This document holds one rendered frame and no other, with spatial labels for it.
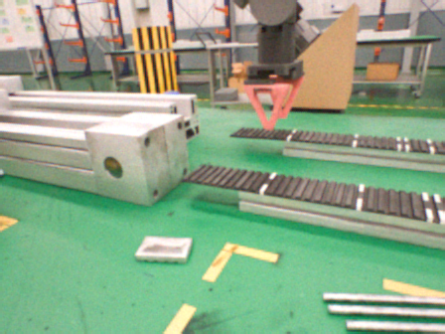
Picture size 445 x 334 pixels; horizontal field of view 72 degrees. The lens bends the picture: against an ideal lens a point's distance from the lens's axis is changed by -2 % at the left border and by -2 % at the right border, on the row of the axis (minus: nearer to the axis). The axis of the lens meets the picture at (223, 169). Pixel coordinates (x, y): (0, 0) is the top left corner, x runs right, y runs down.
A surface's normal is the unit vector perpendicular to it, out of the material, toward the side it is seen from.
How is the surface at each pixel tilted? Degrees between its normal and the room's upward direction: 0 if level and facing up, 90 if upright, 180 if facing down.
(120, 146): 90
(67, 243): 0
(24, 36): 90
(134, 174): 90
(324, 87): 90
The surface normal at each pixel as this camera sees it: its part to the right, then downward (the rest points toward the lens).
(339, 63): -0.41, 0.39
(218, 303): -0.06, -0.91
